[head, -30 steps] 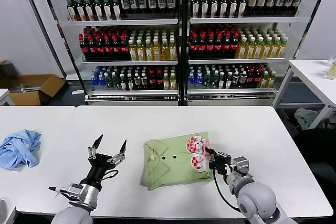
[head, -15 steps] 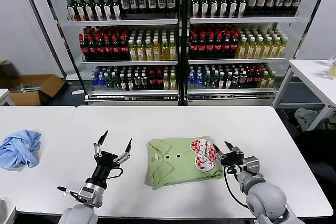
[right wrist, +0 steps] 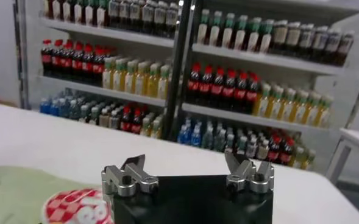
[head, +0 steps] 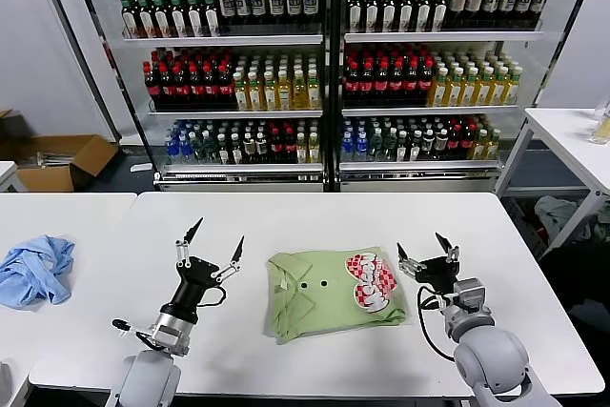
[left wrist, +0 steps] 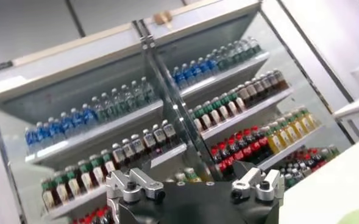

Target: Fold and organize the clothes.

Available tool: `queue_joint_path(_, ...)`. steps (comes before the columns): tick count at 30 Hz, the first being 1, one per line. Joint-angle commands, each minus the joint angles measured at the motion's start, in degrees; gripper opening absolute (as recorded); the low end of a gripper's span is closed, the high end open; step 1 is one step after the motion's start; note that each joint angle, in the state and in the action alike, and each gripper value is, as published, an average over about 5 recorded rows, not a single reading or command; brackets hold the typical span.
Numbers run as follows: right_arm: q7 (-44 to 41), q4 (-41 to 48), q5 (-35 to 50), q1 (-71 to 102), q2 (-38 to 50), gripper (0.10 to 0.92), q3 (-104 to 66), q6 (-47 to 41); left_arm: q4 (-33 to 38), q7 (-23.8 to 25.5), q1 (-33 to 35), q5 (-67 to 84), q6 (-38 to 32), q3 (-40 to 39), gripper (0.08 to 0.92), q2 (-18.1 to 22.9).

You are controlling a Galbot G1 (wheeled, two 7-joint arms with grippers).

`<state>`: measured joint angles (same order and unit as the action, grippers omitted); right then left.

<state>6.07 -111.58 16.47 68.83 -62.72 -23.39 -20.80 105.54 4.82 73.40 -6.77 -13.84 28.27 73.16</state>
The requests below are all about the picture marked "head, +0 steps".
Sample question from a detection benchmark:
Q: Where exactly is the yellow drink bottle pale cap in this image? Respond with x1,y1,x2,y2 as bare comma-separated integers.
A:
307,70,323,112
277,71,294,112
447,68,464,108
492,68,509,107
477,68,494,108
263,71,279,112
506,68,523,106
249,71,265,112
431,68,449,108
234,71,251,112
461,68,479,108
292,70,309,112

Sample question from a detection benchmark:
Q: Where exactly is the white beverage display cooler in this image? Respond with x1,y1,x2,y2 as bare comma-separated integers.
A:
107,0,335,193
331,0,566,194

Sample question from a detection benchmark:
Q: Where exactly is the clear bottle with yellow drink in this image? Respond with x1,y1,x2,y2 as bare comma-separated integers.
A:
588,101,610,146

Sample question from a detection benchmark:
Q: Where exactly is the dark brown cardboard box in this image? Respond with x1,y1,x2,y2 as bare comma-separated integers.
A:
0,109,37,163

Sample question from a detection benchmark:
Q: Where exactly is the small white table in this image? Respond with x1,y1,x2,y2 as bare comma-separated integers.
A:
0,161,30,193

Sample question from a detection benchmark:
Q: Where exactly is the light blue crumpled shirt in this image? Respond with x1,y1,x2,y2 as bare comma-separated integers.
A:
0,234,76,309

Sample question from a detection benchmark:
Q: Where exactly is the small cola bottle red cap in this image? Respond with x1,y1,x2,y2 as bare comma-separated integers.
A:
282,129,296,165
461,126,477,162
269,129,284,165
448,126,463,162

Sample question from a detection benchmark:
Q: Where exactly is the dark tea bottle green cap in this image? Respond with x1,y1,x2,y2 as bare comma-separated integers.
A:
136,0,154,40
348,0,366,32
364,0,382,32
432,0,450,31
152,0,172,39
380,0,399,32
398,0,417,32
186,0,205,38
416,0,434,32
203,0,221,38
121,0,139,40
170,0,189,39

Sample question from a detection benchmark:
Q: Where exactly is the dark green cloth pile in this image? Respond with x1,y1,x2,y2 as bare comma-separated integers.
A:
583,214,610,241

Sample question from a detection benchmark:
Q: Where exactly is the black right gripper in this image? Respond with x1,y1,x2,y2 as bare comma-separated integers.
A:
396,231,463,289

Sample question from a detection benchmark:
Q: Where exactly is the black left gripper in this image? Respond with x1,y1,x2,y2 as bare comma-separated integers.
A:
161,215,247,322

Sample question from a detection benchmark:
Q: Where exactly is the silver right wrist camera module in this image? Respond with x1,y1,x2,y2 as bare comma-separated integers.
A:
451,277,491,315

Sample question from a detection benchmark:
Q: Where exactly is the black-framed glass cooler door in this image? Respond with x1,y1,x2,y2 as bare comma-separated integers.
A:
531,0,610,111
35,0,161,184

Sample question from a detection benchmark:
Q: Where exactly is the silver metal rods bundle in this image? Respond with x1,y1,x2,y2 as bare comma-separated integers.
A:
35,152,75,169

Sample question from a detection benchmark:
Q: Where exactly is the thin black left wrist cable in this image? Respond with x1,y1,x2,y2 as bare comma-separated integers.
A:
112,317,161,349

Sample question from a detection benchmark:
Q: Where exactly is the grey white clothes pile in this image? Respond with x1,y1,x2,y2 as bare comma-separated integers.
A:
533,195,580,244

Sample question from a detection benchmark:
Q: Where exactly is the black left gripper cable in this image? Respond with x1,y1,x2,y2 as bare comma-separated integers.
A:
195,284,229,309

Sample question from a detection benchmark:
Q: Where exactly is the open brown cardboard box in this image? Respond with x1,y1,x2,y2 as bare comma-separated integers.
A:
13,133,120,193

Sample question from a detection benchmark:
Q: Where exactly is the white side table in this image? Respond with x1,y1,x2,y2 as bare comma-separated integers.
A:
499,108,610,236

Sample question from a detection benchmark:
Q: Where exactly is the white cooler shelf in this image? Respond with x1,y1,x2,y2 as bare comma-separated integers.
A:
341,105,520,117
161,162,325,174
148,109,325,120
122,33,325,50
343,31,545,45
338,160,505,173

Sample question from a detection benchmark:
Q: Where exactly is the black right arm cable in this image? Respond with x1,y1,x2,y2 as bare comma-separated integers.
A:
417,284,459,363

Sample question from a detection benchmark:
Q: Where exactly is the light green polo shirt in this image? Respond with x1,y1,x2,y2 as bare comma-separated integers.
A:
264,247,409,346

